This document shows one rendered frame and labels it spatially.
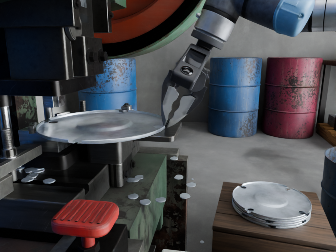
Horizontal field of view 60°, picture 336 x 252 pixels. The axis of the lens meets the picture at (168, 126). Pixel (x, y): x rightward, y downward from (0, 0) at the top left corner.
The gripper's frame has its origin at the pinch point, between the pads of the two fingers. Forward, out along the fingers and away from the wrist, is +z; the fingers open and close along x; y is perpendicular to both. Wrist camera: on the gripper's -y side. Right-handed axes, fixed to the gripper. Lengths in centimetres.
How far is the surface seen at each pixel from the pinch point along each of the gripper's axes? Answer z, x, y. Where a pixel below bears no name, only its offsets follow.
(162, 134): 1.4, -0.1, -4.7
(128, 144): 9.5, 6.1, 1.8
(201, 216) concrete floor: 68, -41, 93
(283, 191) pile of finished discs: 19, -55, 52
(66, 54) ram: -5.1, 23.7, -5.8
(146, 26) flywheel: -16.2, 19.8, 34.0
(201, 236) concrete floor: 68, -41, 74
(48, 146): 14.8, 20.9, -6.1
